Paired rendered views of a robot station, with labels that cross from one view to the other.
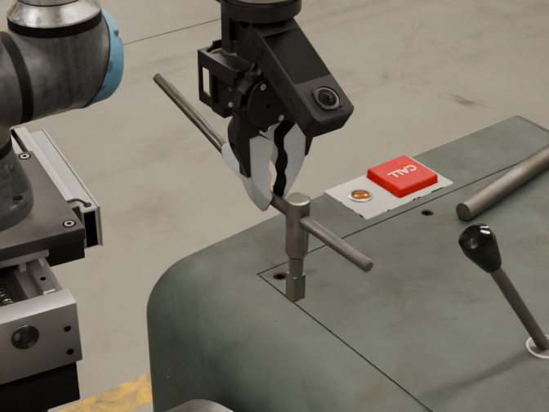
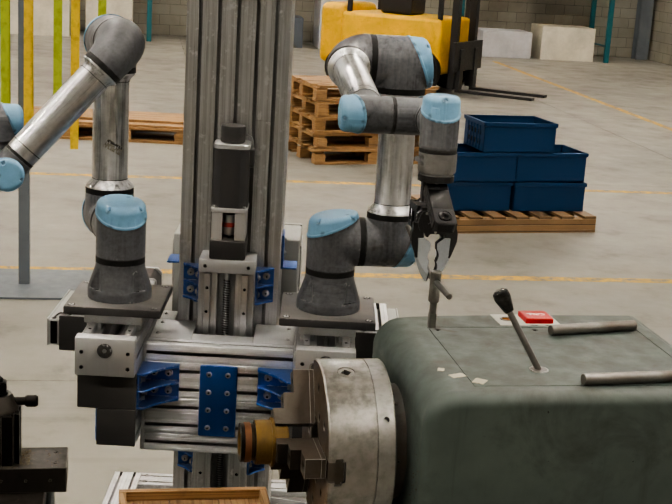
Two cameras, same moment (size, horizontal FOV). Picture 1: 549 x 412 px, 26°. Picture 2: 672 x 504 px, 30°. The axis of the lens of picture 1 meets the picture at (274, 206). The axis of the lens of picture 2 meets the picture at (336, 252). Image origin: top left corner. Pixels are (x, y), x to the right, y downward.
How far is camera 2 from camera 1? 1.55 m
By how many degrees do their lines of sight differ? 30
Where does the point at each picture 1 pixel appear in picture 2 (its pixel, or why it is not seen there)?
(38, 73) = (372, 237)
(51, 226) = (359, 319)
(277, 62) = (429, 198)
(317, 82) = (444, 210)
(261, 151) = (423, 246)
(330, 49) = not seen: outside the picture
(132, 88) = not seen: hidden behind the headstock
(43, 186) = (367, 308)
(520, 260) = (562, 350)
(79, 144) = not seen: hidden behind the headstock
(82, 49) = (397, 231)
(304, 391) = (413, 357)
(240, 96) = (417, 217)
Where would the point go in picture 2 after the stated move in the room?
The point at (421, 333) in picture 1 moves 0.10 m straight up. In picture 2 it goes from (484, 355) to (489, 305)
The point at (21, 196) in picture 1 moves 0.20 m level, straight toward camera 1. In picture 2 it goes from (350, 303) to (331, 327)
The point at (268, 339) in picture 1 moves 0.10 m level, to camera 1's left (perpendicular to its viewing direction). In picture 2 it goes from (412, 342) to (366, 332)
